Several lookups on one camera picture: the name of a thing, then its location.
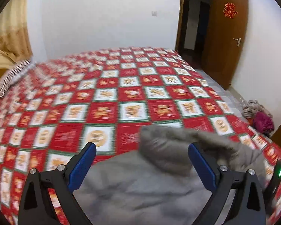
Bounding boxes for silver door handle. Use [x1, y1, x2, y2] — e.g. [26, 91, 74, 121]
[234, 38, 241, 47]

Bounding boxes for dark wooden door frame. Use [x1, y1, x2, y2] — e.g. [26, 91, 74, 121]
[176, 0, 211, 54]

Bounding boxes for magenta garment on floor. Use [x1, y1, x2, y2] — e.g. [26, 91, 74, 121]
[252, 112, 274, 137]

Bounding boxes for brown wooden door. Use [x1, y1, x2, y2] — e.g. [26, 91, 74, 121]
[202, 0, 249, 89]

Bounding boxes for grey puffer jacket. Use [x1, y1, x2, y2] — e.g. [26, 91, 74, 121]
[74, 125, 266, 224]

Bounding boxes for red double-happiness door sticker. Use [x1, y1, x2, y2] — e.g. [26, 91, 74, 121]
[223, 3, 238, 19]

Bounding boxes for red white patchwork bedspread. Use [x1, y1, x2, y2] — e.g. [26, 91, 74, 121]
[0, 47, 281, 224]

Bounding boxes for striped grey pillow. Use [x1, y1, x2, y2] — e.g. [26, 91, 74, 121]
[0, 60, 35, 98]

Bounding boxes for beige gold curtain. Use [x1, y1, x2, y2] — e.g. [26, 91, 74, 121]
[0, 0, 32, 63]

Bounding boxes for beige clothes pile on floor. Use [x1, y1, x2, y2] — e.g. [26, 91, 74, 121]
[241, 100, 273, 118]

